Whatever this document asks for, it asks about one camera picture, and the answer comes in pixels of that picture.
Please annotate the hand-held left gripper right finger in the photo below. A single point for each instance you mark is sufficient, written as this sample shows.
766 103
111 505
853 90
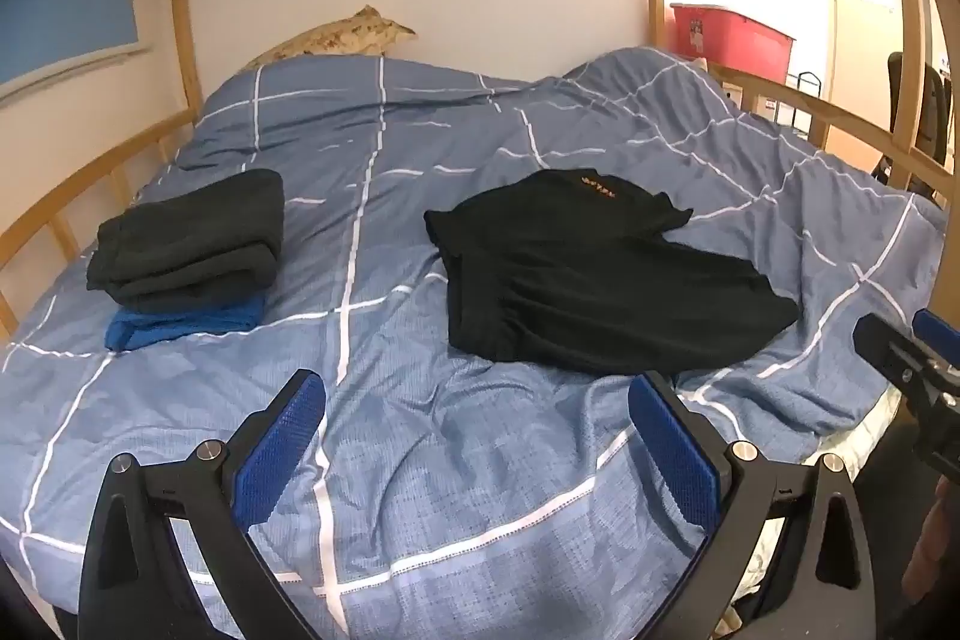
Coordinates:
675 452

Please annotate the blue checked duvet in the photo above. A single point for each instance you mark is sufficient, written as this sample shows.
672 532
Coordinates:
420 460

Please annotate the folded dark grey garment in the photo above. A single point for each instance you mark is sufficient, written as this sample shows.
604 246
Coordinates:
195 235

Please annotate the black office chair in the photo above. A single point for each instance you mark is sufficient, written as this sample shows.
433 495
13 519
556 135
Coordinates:
934 108

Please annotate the black pants with orange print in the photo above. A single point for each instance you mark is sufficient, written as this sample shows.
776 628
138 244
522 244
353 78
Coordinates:
585 280

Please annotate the beige door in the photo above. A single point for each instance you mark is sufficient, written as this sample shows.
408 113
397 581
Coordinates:
855 70

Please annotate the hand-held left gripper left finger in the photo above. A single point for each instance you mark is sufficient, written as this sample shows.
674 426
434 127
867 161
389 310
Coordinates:
277 445

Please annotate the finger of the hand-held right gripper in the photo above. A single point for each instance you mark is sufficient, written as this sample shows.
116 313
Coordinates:
881 340
937 329

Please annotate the wooden bunk bed frame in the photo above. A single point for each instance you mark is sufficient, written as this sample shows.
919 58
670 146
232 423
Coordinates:
181 10

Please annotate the folded blue garment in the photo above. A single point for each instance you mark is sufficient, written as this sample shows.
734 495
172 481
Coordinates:
172 325

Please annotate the person's right hand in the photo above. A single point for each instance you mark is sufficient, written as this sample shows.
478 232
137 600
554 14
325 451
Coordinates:
930 535

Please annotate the red storage bin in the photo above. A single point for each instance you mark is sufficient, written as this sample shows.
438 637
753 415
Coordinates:
720 40

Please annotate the beige patterned pillow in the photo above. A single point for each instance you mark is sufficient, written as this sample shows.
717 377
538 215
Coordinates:
337 36

